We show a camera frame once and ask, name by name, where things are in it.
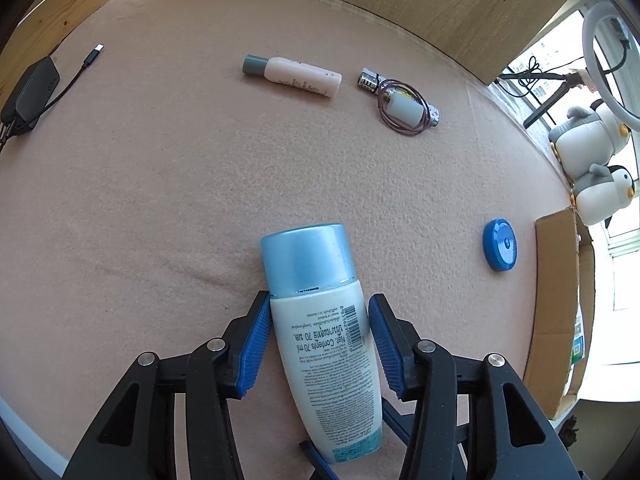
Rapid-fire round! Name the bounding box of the small penguin plush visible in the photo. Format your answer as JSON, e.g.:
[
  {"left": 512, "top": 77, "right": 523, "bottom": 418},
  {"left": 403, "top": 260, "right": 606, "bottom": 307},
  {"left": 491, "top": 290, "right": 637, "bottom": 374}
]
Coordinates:
[{"left": 570, "top": 162, "right": 640, "bottom": 226}]

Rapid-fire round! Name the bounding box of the white bottle blue cap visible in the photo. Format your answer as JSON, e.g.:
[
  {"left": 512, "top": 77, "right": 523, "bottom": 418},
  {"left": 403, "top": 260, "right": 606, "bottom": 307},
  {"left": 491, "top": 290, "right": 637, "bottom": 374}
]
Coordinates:
[{"left": 260, "top": 223, "right": 385, "bottom": 466}]

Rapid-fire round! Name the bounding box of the pink bottle grey cap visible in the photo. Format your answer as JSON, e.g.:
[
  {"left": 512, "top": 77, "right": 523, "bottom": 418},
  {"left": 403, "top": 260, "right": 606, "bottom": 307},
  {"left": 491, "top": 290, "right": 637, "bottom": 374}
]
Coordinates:
[{"left": 242, "top": 53, "right": 344, "bottom": 99}]

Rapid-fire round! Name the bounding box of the large penguin plush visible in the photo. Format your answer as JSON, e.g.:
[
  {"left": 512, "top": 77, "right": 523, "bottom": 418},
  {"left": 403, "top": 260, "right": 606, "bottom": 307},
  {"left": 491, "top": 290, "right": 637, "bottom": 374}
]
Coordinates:
[{"left": 549, "top": 100, "right": 632, "bottom": 177}]

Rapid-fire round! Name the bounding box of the black power adapter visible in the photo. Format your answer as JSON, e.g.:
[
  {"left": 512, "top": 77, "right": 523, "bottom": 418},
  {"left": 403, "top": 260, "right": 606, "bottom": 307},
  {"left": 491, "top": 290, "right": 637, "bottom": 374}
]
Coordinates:
[{"left": 0, "top": 56, "right": 61, "bottom": 137}]

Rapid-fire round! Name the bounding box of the black tripod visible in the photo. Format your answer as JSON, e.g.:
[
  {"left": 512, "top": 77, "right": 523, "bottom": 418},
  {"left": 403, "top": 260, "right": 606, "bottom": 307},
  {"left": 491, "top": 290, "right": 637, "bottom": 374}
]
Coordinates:
[{"left": 497, "top": 55, "right": 588, "bottom": 131}]

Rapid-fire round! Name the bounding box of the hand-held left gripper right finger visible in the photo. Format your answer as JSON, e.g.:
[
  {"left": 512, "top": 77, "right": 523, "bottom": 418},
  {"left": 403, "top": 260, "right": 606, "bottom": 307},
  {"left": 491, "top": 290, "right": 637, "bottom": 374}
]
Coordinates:
[{"left": 367, "top": 293, "right": 576, "bottom": 480}]

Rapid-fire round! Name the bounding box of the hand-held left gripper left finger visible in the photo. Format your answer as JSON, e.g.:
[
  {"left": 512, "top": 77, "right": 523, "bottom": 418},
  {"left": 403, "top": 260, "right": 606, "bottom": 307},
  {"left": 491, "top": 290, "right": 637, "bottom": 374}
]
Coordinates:
[{"left": 62, "top": 290, "right": 273, "bottom": 480}]

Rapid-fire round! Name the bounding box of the light wooden board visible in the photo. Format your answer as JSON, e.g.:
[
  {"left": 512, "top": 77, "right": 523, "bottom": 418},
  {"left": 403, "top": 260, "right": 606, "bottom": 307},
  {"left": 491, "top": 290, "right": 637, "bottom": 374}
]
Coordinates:
[{"left": 175, "top": 0, "right": 598, "bottom": 86}]

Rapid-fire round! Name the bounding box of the cardboard box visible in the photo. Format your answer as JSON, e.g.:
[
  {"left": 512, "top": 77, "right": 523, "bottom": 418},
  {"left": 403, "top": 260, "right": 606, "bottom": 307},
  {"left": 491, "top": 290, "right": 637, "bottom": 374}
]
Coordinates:
[{"left": 521, "top": 206, "right": 597, "bottom": 407}]

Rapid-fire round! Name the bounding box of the purple cable with white plug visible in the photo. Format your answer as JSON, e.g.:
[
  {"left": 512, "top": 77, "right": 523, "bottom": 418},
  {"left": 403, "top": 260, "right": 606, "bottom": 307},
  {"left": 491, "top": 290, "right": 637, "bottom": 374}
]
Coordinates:
[{"left": 376, "top": 78, "right": 432, "bottom": 136}]

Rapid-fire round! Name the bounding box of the white ring light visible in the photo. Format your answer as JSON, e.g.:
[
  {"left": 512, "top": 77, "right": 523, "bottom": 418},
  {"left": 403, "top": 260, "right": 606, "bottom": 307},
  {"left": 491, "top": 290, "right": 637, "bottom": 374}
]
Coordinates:
[{"left": 581, "top": 1, "right": 640, "bottom": 133}]

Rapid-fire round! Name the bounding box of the white window frame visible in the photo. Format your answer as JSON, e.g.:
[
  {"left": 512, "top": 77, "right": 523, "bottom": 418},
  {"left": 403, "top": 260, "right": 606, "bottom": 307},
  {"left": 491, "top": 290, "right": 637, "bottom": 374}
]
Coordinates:
[{"left": 500, "top": 0, "right": 640, "bottom": 401}]

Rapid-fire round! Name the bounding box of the black usb cable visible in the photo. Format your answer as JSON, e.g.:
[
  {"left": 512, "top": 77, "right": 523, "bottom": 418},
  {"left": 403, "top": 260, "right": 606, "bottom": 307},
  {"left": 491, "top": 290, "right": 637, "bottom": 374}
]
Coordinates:
[{"left": 27, "top": 44, "right": 105, "bottom": 126}]

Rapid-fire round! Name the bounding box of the blue round tape measure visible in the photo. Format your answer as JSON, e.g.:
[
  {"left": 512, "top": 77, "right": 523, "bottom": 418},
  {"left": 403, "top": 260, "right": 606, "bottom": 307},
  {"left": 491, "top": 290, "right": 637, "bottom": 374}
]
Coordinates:
[{"left": 482, "top": 217, "right": 519, "bottom": 274}]

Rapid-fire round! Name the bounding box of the pink blanket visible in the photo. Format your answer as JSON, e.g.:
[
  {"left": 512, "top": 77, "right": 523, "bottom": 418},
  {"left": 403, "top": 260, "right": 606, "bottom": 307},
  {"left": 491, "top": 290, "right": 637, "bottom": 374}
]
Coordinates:
[{"left": 0, "top": 0, "right": 576, "bottom": 466}]

